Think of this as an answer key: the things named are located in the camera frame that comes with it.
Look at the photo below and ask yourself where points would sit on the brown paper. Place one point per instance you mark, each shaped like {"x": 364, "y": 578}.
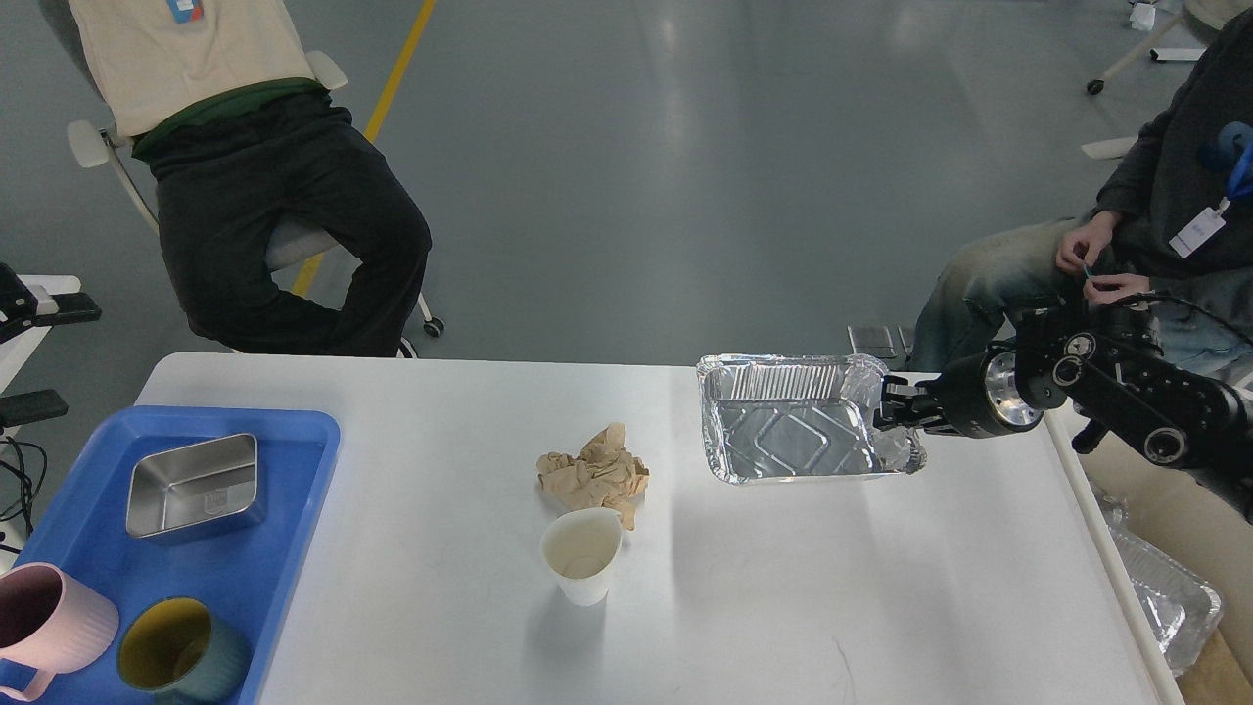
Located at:
{"x": 603, "y": 474}

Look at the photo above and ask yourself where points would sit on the person in beige sweater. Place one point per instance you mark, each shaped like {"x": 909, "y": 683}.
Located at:
{"x": 255, "y": 176}

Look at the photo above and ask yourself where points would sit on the square stainless steel tray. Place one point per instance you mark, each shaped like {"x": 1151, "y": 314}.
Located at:
{"x": 195, "y": 492}

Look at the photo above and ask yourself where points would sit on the pink ribbed mug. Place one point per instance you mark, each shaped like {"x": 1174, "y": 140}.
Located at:
{"x": 53, "y": 624}

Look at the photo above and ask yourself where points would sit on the white side table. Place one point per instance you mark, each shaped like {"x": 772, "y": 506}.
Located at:
{"x": 16, "y": 352}

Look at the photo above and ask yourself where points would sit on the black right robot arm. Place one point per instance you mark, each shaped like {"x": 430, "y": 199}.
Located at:
{"x": 1107, "y": 360}

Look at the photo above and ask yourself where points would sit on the person in dark hoodie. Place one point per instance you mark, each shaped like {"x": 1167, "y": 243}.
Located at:
{"x": 1172, "y": 220}

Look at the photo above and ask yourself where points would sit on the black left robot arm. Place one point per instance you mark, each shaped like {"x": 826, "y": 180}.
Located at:
{"x": 32, "y": 306}

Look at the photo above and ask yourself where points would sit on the blue plastic tray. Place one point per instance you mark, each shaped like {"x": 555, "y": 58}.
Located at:
{"x": 247, "y": 576}

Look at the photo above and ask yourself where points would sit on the aluminium foil tray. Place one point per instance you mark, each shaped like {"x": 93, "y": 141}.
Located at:
{"x": 776, "y": 418}

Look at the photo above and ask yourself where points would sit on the metal floor plate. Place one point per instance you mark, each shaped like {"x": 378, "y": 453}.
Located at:
{"x": 881, "y": 340}

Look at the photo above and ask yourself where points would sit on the dark green mug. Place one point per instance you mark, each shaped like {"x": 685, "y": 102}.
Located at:
{"x": 179, "y": 652}

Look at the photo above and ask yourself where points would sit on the white paper cup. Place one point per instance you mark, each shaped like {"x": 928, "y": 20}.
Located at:
{"x": 579, "y": 550}

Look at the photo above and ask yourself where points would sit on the foil tray in bin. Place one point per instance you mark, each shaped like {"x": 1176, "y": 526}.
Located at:
{"x": 1182, "y": 609}

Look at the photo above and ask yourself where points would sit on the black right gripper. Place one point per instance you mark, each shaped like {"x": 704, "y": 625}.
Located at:
{"x": 976, "y": 397}

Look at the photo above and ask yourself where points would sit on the white chair base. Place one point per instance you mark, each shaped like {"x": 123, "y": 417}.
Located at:
{"x": 1180, "y": 14}

